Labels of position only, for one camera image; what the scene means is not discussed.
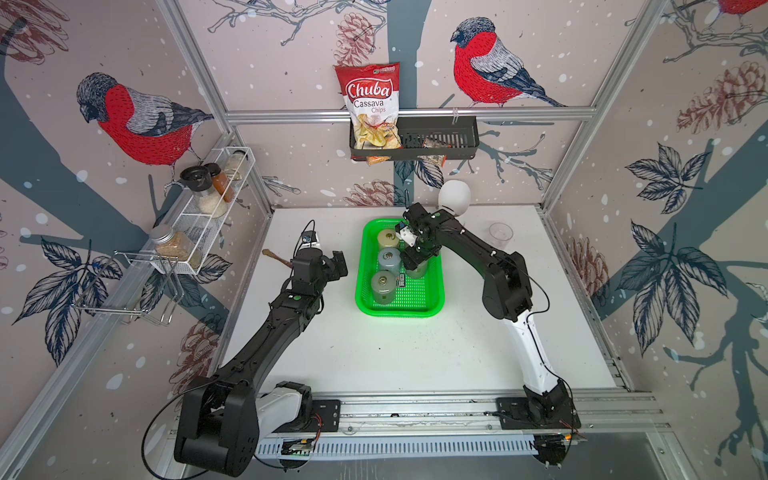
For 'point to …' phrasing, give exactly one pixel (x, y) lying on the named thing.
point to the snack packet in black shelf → (439, 159)
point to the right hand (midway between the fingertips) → (414, 257)
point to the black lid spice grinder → (207, 199)
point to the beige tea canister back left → (388, 238)
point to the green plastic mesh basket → (418, 297)
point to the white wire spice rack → (147, 284)
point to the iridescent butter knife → (270, 253)
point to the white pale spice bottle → (235, 163)
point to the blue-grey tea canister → (389, 259)
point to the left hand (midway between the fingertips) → (332, 248)
